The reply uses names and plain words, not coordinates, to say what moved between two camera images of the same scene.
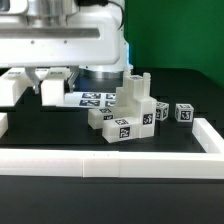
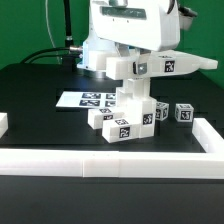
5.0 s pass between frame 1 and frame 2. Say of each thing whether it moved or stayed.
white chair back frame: moved
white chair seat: stayed
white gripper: moved
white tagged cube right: stayed
